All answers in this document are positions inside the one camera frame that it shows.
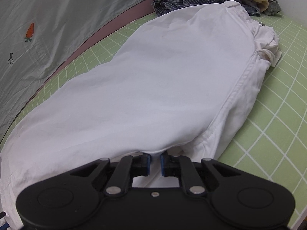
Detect green grid cutting mat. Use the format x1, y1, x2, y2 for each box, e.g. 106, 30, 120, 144
11, 14, 306, 229

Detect grey green ribbed garment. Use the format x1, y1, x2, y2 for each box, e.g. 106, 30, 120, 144
245, 0, 281, 16

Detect cream yellow garment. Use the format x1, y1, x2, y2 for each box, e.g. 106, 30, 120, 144
253, 0, 269, 12

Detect grey printed bed sheet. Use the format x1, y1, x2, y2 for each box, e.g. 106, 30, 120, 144
1, 0, 145, 139

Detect white trousers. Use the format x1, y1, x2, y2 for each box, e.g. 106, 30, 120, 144
1, 1, 281, 229

